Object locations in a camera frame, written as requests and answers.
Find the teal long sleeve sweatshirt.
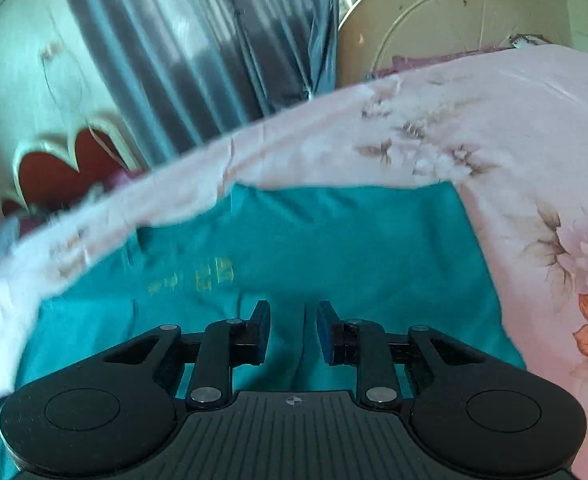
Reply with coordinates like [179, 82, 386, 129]
[0, 181, 528, 480]

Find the pile of clothes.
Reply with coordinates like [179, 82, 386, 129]
[0, 183, 108, 261]

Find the red heart-shaped headboard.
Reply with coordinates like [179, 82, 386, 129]
[1, 116, 145, 217]

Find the pink floral bed sheet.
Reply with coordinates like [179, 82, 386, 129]
[0, 46, 588, 479]

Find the pink pillow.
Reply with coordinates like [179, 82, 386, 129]
[369, 47, 512, 79]

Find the blue grey curtain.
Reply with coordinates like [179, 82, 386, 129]
[67, 0, 338, 165]

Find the cream round headboard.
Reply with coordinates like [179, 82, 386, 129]
[336, 0, 571, 87]

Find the white charging cable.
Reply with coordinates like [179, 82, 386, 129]
[41, 44, 136, 172]

